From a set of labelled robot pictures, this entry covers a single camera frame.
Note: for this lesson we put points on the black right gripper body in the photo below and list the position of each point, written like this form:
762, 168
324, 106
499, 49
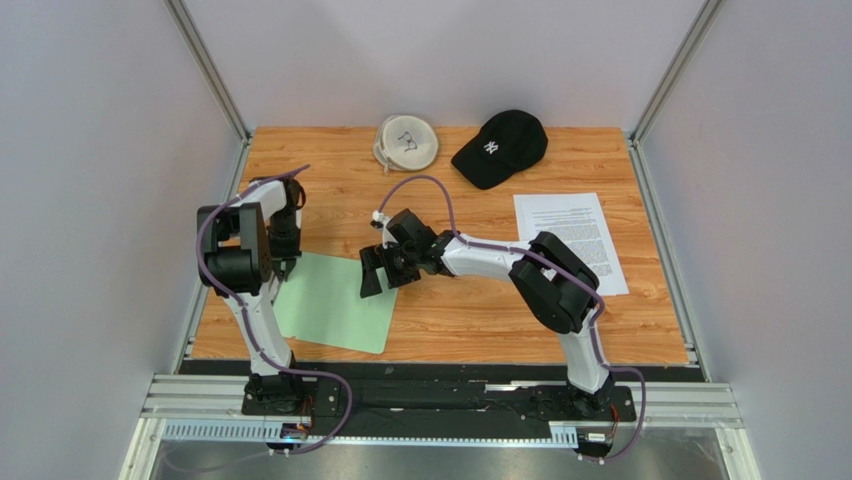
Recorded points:
385, 267

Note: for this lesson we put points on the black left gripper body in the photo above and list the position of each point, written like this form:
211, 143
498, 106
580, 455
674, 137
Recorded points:
285, 238

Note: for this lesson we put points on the green clipboard folder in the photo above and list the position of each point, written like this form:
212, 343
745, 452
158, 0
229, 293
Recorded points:
321, 303

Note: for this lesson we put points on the printed white document sheet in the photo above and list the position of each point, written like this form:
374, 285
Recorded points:
579, 222

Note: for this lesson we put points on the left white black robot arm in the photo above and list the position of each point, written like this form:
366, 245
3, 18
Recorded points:
246, 248

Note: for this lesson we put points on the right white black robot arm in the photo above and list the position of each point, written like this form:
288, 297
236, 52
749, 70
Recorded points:
559, 289

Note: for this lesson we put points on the black baseball cap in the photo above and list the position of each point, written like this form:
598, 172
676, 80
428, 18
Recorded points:
510, 142

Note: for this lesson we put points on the aluminium frame rail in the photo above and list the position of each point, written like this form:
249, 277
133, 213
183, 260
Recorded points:
190, 407

